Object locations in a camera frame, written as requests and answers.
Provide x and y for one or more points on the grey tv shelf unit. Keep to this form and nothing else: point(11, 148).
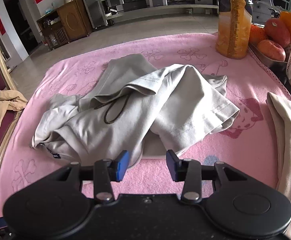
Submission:
point(158, 1)

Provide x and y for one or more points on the red apple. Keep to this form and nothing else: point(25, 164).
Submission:
point(272, 50)

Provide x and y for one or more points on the orange juice bottle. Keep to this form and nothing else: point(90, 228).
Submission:
point(234, 24)

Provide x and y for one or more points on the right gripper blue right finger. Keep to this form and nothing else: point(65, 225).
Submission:
point(187, 171)

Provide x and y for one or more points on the grey white t-shirt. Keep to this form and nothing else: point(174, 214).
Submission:
point(138, 108)

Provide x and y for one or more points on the wooden cabinet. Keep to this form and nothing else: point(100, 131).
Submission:
point(65, 24)

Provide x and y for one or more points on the tan beige jacket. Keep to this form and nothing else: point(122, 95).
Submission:
point(11, 100)

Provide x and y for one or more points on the pink blanket table cover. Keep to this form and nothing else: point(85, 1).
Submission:
point(249, 144)

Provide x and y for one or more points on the metal fruit bowl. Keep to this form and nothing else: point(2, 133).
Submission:
point(271, 64)

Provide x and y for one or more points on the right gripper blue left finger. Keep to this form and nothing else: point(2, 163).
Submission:
point(104, 172)

